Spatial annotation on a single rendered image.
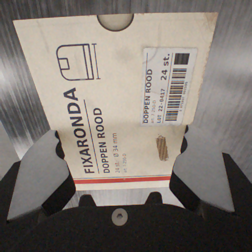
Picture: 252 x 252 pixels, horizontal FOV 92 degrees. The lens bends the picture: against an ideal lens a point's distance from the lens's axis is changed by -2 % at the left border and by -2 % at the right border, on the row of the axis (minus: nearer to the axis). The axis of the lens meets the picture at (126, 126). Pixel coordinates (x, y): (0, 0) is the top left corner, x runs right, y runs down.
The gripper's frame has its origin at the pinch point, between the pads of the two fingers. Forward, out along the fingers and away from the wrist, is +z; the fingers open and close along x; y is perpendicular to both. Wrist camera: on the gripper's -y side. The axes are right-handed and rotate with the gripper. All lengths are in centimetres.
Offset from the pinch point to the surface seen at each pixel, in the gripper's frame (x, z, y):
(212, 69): 12.0, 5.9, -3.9
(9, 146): -118, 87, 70
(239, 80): 16.2, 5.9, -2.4
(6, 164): -134, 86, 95
